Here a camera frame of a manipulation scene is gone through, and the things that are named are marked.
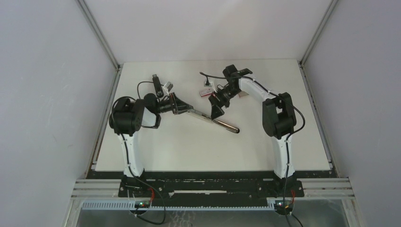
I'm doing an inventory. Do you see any red white staple box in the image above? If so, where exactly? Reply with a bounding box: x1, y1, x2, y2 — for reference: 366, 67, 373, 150
199, 88, 214, 97

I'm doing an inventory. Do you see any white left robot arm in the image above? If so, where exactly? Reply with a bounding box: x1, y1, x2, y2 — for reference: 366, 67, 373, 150
109, 93, 194, 178

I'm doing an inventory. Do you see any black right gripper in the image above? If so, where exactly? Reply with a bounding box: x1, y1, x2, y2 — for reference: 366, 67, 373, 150
208, 86, 242, 121

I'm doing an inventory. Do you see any white cable duct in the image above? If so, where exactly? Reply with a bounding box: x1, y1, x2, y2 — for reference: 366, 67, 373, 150
81, 200, 276, 211

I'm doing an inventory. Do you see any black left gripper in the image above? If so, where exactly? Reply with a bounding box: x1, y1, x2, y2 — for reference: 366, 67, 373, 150
155, 93, 193, 115

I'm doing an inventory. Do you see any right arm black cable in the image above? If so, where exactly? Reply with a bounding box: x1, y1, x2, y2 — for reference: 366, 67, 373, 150
199, 71, 306, 227

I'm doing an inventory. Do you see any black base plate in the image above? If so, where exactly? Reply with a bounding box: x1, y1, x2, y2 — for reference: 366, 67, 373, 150
87, 170, 337, 208

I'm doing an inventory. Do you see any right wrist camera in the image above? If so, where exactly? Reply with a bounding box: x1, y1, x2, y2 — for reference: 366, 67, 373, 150
203, 79, 215, 90

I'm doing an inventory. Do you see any staple box inner tray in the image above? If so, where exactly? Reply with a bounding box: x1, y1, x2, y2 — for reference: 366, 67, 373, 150
238, 91, 249, 98

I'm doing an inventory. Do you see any aluminium frame rail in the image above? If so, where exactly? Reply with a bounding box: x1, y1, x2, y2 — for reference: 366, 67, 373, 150
76, 0, 121, 173

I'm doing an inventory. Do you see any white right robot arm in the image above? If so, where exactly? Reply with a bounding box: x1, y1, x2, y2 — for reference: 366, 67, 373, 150
209, 65, 296, 197

